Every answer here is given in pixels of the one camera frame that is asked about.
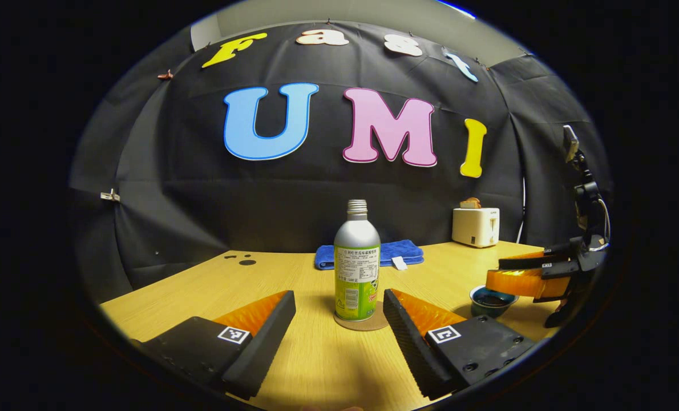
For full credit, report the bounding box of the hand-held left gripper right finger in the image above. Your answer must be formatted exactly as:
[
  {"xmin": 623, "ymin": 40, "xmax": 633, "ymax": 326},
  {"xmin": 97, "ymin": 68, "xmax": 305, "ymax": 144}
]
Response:
[{"xmin": 383, "ymin": 288, "xmax": 541, "ymax": 401}]

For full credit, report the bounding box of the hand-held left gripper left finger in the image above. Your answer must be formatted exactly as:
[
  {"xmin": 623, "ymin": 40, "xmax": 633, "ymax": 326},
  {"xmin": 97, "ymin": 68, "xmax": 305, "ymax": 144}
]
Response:
[{"xmin": 130, "ymin": 290, "xmax": 297, "ymax": 400}]

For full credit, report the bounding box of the round brown coaster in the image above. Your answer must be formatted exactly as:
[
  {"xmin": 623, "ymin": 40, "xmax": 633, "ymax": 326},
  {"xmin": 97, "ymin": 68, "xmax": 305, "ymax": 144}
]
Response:
[{"xmin": 334, "ymin": 308, "xmax": 390, "ymax": 332}]

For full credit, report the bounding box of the teal teacup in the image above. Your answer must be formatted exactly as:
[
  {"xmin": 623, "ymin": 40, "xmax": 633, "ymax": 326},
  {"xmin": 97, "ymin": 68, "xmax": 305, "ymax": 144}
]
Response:
[{"xmin": 470, "ymin": 285, "xmax": 519, "ymax": 319}]

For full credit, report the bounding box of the silver green water bottle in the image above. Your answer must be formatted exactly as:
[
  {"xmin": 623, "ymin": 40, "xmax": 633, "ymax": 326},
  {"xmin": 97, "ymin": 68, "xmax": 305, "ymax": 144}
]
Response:
[{"xmin": 334, "ymin": 199, "xmax": 381, "ymax": 322}]

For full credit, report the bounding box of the cream toaster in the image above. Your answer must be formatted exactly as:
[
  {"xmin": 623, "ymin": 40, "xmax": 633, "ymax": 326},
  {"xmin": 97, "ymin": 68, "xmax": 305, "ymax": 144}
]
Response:
[{"xmin": 452, "ymin": 207, "xmax": 500, "ymax": 248}]

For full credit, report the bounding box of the folded blue towel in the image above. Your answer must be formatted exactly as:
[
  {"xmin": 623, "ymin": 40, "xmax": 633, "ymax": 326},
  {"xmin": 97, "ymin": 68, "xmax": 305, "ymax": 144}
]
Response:
[{"xmin": 315, "ymin": 239, "xmax": 425, "ymax": 271}]

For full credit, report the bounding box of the black backdrop cloth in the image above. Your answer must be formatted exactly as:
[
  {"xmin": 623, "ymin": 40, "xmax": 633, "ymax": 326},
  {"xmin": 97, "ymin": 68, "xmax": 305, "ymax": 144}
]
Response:
[{"xmin": 68, "ymin": 22, "xmax": 611, "ymax": 304}]

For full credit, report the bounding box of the white cable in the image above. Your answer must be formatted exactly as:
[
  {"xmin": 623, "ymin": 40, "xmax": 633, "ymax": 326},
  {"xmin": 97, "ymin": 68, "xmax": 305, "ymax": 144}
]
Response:
[{"xmin": 518, "ymin": 176, "xmax": 528, "ymax": 244}]

